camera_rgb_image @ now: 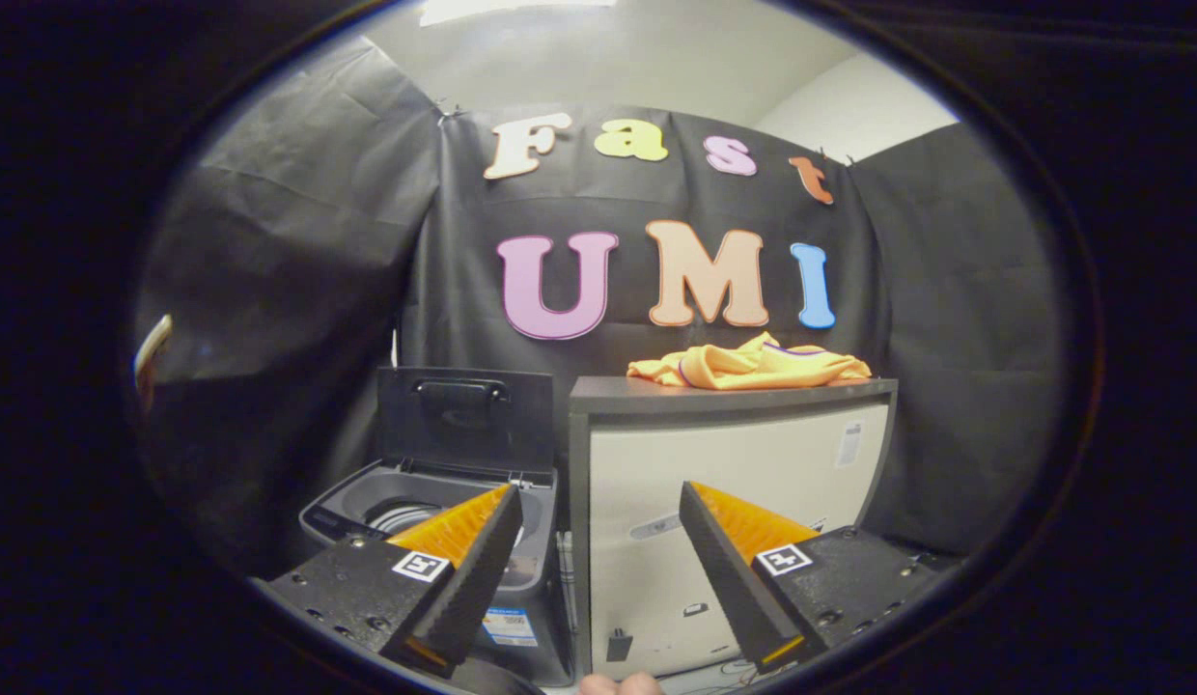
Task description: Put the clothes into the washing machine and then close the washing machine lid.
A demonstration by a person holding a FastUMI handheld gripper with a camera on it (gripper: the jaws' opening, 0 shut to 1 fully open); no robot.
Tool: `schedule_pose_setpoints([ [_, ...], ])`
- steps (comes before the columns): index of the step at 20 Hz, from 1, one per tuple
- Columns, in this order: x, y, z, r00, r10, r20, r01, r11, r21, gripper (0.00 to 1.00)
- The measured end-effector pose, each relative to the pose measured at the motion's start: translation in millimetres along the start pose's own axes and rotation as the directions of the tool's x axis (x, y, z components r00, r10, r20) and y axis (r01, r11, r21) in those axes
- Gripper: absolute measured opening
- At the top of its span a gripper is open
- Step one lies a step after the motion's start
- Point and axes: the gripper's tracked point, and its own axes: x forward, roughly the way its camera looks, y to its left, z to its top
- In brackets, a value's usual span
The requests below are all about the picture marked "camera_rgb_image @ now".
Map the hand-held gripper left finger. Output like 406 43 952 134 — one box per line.
256 483 525 677

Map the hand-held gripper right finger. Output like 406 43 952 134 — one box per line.
679 480 961 675

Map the grey washing machine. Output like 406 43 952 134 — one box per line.
299 461 572 688

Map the orange shirt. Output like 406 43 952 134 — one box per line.
626 332 873 391

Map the person's grey trouser leg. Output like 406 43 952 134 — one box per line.
454 656 546 695

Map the pale smartphone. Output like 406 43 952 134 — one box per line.
135 314 175 411

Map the cream cabinet with dark frame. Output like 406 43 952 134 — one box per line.
567 375 899 681

